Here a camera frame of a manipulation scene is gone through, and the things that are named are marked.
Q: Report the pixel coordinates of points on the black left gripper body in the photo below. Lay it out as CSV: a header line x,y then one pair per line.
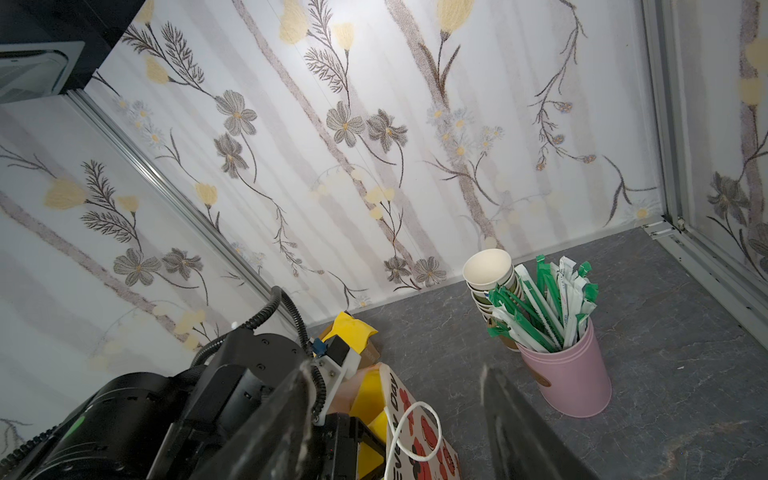
x,y
337,447

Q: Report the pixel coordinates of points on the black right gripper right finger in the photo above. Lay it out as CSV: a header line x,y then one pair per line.
x,y
522,444

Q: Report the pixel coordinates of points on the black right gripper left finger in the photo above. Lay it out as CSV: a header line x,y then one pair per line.
x,y
277,441

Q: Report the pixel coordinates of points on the yellow paper napkin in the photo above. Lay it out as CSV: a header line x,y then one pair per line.
x,y
368,406

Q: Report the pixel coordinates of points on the red white paper bag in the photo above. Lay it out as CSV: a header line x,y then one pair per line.
x,y
422,452

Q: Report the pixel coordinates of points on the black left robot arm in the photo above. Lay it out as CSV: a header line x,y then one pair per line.
x,y
255,403

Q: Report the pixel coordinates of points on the pink straw holder cup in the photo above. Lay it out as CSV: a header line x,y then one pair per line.
x,y
575,382

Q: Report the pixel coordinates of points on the brown cardboard napkin box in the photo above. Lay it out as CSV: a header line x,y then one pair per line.
x,y
370,356

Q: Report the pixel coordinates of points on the yellow napkin stack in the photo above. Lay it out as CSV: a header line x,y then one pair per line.
x,y
356,333

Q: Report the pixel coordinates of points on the green white wrapped straws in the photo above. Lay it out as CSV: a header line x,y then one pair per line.
x,y
548,311

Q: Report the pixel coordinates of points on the stack of paper cups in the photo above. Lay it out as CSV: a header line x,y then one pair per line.
x,y
483,272

